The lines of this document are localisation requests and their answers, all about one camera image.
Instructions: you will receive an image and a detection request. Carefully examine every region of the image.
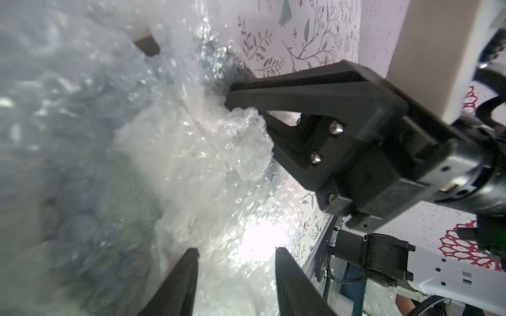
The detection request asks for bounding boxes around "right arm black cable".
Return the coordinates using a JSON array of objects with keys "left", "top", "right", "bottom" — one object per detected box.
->
[{"left": 406, "top": 294, "right": 449, "bottom": 316}]

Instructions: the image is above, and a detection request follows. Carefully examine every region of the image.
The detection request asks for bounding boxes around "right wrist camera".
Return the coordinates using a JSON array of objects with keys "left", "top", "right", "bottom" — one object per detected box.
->
[{"left": 386, "top": 1, "right": 505, "bottom": 123}]

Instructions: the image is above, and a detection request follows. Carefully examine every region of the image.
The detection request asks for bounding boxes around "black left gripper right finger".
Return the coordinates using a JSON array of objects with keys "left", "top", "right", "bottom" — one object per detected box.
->
[{"left": 275, "top": 247, "right": 336, "bottom": 316}]

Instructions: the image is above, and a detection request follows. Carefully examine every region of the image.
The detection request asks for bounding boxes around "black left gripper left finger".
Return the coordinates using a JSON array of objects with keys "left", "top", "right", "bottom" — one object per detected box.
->
[{"left": 137, "top": 248, "right": 200, "bottom": 316}]

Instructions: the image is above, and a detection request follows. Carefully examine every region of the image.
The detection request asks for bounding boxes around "blue patterned green plate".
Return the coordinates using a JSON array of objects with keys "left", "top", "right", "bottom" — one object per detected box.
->
[{"left": 198, "top": 40, "right": 255, "bottom": 87}]

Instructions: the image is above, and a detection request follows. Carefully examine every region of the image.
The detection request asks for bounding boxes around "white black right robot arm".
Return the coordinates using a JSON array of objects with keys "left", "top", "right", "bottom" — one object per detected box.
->
[{"left": 225, "top": 61, "right": 505, "bottom": 315}]

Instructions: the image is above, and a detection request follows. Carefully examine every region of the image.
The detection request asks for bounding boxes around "floral table mat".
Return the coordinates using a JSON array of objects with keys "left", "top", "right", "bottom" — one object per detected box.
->
[{"left": 232, "top": 1, "right": 362, "bottom": 265}]

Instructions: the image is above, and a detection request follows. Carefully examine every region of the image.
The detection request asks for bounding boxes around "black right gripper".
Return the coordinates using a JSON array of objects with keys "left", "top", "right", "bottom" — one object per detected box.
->
[{"left": 225, "top": 61, "right": 505, "bottom": 233}]

